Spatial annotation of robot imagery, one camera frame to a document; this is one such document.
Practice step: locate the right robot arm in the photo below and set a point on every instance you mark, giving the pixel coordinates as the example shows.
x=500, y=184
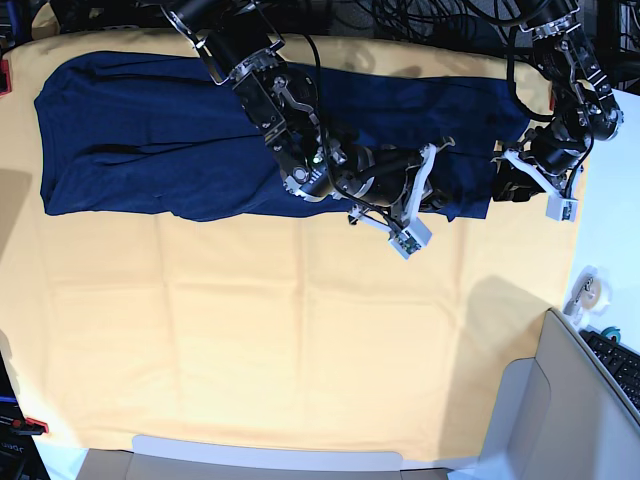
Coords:
x=240, y=48

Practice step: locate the red clamp left bottom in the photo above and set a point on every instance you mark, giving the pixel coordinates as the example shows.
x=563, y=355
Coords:
x=28, y=427

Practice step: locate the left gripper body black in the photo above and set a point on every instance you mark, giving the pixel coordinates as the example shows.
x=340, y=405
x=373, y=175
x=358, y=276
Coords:
x=550, y=186

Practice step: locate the green tape roll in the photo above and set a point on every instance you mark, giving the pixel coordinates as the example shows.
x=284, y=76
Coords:
x=612, y=333

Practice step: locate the white cardboard box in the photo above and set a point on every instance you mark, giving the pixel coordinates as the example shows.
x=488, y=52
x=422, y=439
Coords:
x=557, y=415

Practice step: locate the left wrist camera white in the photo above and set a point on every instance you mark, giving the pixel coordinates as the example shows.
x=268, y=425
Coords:
x=561, y=209

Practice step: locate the dark blue long-sleeve shirt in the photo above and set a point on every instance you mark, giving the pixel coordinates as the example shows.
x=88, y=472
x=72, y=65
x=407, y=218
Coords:
x=144, y=133

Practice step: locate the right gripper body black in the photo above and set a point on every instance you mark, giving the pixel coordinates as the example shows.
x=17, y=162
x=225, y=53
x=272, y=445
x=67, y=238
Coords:
x=393, y=182

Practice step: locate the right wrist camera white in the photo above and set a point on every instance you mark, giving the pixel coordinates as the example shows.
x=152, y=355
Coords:
x=411, y=242

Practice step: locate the yellow table cloth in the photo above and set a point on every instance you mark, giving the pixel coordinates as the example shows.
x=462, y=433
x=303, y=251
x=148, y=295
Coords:
x=258, y=331

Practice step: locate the black keyboard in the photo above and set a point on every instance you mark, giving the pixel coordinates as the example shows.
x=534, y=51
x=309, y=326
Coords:
x=618, y=367

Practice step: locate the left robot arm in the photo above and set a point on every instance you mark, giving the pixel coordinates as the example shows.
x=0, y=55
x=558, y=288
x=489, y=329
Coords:
x=584, y=110

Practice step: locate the red clamp left top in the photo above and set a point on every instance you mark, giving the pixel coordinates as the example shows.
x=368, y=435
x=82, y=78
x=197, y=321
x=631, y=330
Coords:
x=5, y=80

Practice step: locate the red clamp right top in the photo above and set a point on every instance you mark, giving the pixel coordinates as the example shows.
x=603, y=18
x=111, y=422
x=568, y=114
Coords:
x=551, y=98

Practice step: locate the clear tape dispenser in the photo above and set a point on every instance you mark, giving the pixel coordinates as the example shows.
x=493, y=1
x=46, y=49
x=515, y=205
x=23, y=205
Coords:
x=590, y=294

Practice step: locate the red clamp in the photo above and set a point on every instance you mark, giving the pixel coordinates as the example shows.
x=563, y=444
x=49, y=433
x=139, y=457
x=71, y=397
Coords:
x=28, y=427
x=551, y=98
x=5, y=80

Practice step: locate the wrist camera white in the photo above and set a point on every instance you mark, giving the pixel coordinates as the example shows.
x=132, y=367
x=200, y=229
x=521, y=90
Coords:
x=411, y=242
x=561, y=209

